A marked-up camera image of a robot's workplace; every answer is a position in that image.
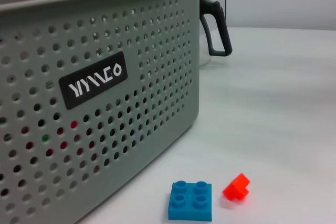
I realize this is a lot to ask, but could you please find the dark red long brick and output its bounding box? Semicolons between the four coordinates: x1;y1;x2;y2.
22;120;97;158

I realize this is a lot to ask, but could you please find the grey perforated storage basket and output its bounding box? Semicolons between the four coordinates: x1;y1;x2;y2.
0;0;202;224

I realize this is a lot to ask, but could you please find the blue toy brick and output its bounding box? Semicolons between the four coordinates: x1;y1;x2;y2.
167;180;213;221

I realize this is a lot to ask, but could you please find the small red toy brick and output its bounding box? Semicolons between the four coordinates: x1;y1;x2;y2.
222;173;251;201

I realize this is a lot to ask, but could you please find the glass teapot black handle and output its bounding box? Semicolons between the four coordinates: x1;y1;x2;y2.
198;0;234;67

